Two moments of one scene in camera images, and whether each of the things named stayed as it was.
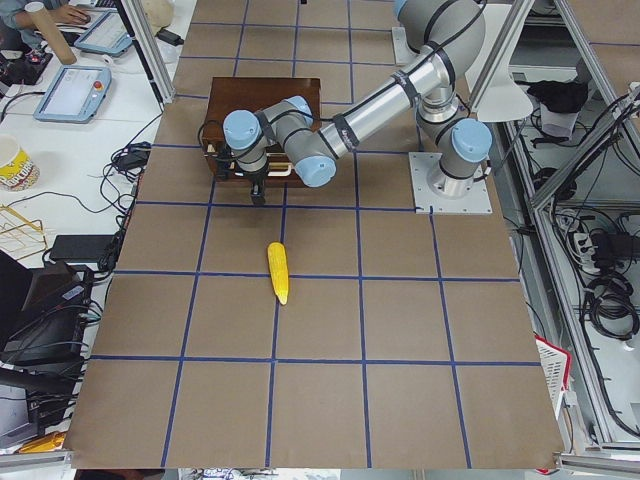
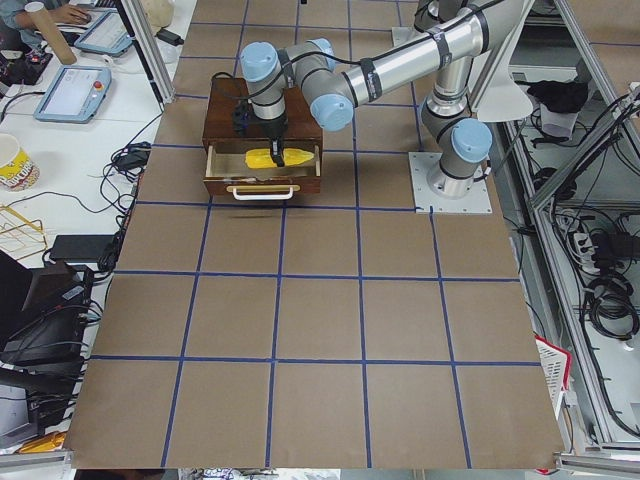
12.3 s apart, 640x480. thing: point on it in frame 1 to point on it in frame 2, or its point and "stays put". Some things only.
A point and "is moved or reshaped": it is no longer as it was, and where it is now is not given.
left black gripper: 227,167 to 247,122
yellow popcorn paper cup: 18,172 stays put
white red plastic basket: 555,364 stays put
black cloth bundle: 567,96 stays put
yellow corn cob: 279,269 is moved or reshaped
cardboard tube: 63,50 stays put
